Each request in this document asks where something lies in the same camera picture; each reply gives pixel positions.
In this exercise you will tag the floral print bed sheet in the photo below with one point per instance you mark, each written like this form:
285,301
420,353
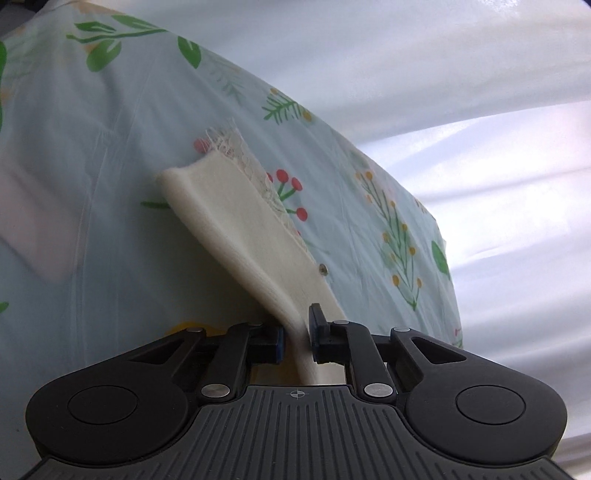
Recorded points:
92,138

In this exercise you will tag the pale cloth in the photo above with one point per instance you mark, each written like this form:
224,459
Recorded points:
32,221

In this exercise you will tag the cream knit sweater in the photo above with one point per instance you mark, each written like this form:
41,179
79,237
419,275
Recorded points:
240,230

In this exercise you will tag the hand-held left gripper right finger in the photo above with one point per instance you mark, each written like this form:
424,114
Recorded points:
315,339

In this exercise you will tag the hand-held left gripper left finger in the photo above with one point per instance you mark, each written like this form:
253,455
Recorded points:
278,347

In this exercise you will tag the white sheer curtain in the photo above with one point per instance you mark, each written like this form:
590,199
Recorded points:
461,92

